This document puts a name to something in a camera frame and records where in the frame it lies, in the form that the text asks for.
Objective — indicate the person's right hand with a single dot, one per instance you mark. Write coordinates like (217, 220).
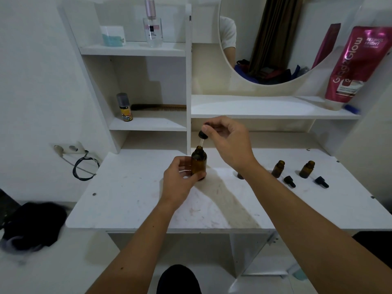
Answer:
(232, 143)

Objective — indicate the person's left hand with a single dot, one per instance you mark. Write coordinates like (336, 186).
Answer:
(177, 186)

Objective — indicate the black dropper with glass pipette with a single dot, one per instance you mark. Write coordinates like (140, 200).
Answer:
(202, 135)

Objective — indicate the large amber glass bottle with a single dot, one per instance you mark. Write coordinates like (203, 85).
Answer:
(199, 163)

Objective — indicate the small amber glass bottle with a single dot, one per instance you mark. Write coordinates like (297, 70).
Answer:
(240, 176)
(306, 170)
(277, 170)

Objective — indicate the small dropper cap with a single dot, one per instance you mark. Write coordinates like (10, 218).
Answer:
(288, 180)
(320, 181)

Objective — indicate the person's right forearm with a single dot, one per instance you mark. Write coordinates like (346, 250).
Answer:
(306, 229)

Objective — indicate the person's left forearm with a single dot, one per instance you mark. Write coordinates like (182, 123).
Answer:
(137, 260)

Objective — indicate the person's left leg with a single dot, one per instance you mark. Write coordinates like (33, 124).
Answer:
(179, 281)

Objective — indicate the clear perfume bottle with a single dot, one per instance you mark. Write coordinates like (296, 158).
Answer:
(152, 35)

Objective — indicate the white vanity shelf unit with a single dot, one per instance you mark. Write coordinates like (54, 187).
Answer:
(260, 107)

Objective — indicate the brown comb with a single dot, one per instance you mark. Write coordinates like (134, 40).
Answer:
(159, 107)

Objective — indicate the yellow spray can grey cap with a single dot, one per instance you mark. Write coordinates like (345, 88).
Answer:
(125, 113)

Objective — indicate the small blue cap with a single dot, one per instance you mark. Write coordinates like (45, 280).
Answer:
(351, 109)

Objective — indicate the round mirror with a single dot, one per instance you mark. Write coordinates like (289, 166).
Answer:
(291, 33)

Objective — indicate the pink lotion tube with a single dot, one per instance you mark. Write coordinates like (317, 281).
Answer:
(355, 67)

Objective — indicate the teal cup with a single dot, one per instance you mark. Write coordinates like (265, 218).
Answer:
(300, 274)

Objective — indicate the black cloth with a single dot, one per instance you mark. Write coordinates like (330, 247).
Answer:
(33, 225)

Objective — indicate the white and teal box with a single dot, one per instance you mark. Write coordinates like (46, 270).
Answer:
(111, 38)

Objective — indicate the white wall socket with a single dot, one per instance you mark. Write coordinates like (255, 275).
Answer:
(73, 148)

